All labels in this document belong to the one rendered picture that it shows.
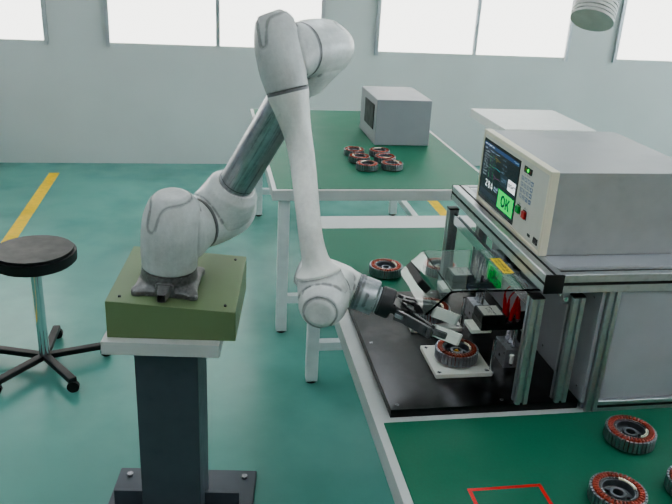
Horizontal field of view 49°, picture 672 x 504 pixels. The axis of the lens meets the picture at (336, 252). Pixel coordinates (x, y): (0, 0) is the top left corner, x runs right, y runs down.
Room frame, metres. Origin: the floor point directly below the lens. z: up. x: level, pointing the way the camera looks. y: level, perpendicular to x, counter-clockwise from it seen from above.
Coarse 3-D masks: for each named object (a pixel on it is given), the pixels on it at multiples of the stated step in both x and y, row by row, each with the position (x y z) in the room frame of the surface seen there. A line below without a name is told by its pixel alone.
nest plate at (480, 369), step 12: (420, 348) 1.75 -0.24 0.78; (432, 348) 1.74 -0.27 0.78; (432, 360) 1.68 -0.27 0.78; (480, 360) 1.69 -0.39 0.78; (432, 372) 1.63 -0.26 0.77; (444, 372) 1.62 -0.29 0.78; (456, 372) 1.62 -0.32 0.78; (468, 372) 1.63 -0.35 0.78; (480, 372) 1.63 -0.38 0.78; (492, 372) 1.63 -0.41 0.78
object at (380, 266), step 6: (384, 258) 2.35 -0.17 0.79; (372, 264) 2.29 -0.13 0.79; (378, 264) 2.32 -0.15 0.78; (384, 264) 2.33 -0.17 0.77; (390, 264) 2.32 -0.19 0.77; (396, 264) 2.30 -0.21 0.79; (372, 270) 2.27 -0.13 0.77; (378, 270) 2.25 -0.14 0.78; (384, 270) 2.25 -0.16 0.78; (390, 270) 2.25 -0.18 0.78; (396, 270) 2.26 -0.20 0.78; (378, 276) 2.25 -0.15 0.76; (384, 276) 2.24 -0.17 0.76; (390, 276) 2.24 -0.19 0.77; (396, 276) 2.25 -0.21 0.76
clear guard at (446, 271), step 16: (416, 256) 1.73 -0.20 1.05; (432, 256) 1.70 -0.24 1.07; (448, 256) 1.70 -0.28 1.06; (464, 256) 1.71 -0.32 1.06; (480, 256) 1.71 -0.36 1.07; (496, 256) 1.72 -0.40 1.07; (400, 272) 1.71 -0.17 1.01; (432, 272) 1.61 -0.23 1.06; (448, 272) 1.60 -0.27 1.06; (464, 272) 1.61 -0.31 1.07; (480, 272) 1.61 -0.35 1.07; (496, 272) 1.62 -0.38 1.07; (416, 288) 1.60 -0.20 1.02; (432, 288) 1.56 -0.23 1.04; (448, 288) 1.51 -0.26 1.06; (464, 288) 1.51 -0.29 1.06; (480, 288) 1.52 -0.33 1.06; (496, 288) 1.52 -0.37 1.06; (512, 288) 1.53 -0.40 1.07; (528, 288) 1.53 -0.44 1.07; (432, 304) 1.50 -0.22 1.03
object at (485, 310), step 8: (480, 312) 1.69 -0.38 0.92; (488, 312) 1.69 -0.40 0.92; (496, 312) 1.70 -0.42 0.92; (520, 312) 1.75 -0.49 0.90; (464, 320) 1.72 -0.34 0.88; (472, 320) 1.72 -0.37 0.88; (480, 320) 1.68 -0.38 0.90; (488, 320) 1.67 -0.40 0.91; (496, 320) 1.68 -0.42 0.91; (504, 320) 1.68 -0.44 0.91; (520, 320) 1.70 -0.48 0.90; (472, 328) 1.68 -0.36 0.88; (480, 328) 1.67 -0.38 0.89; (488, 328) 1.67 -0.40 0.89; (496, 328) 1.67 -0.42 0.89; (504, 328) 1.68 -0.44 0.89; (512, 328) 1.68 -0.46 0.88; (520, 328) 1.69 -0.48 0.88; (512, 336) 1.71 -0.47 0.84; (512, 344) 1.69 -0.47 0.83
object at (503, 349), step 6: (498, 336) 1.75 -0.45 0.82; (504, 336) 1.75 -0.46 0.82; (498, 342) 1.73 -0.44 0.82; (504, 342) 1.72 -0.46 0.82; (516, 342) 1.72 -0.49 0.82; (498, 348) 1.72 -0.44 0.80; (504, 348) 1.69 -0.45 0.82; (510, 348) 1.69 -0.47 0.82; (516, 348) 1.69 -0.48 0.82; (498, 354) 1.72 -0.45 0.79; (504, 354) 1.68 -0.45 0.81; (516, 354) 1.68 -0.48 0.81; (498, 360) 1.71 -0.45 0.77; (504, 360) 1.68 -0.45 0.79; (516, 360) 1.68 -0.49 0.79; (504, 366) 1.68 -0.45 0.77; (510, 366) 1.68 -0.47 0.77
